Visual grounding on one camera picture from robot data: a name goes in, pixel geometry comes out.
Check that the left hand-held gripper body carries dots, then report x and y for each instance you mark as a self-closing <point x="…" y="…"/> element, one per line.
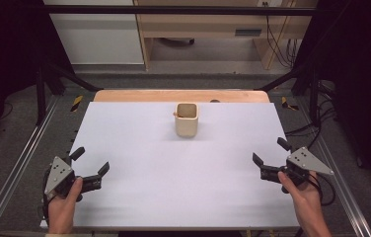
<point x="62" y="179"/>

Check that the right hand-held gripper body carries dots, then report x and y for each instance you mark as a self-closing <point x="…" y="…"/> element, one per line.
<point x="307" y="161"/>

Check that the beige square cup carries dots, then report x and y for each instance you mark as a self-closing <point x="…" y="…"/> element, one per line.
<point x="186" y="126"/>

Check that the person's left hand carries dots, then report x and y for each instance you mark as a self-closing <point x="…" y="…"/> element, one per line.
<point x="61" y="212"/>

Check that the person's right hand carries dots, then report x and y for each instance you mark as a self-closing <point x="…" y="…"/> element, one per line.
<point x="305" y="197"/>

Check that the yellow black tape marker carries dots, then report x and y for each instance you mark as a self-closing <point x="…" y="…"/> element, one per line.
<point x="285" y="102"/>
<point x="76" y="103"/>

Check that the white table mat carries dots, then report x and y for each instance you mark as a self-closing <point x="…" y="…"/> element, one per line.
<point x="160" y="197"/>

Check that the dark curtain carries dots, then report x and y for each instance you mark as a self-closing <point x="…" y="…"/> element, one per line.
<point x="361" y="82"/>
<point x="6" y="59"/>

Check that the wooden table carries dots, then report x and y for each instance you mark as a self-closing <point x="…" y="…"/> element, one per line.
<point x="173" y="96"/>

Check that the white cabinet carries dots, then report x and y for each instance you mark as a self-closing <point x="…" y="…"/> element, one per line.
<point x="98" y="39"/>

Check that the grey desk label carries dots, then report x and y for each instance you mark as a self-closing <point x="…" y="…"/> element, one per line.
<point x="248" y="32"/>

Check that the light wooden desk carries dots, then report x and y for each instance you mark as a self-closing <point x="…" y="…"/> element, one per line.
<point x="203" y="26"/>

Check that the aluminium floor rail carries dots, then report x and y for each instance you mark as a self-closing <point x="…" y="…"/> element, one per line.
<point x="338" y="158"/>
<point x="15" y="171"/>

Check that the black metal frame stand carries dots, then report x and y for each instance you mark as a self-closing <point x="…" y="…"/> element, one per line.
<point x="314" y="98"/>
<point x="40" y="98"/>

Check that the black horizontal frame bar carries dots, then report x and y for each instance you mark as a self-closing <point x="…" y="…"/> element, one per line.
<point x="173" y="10"/>

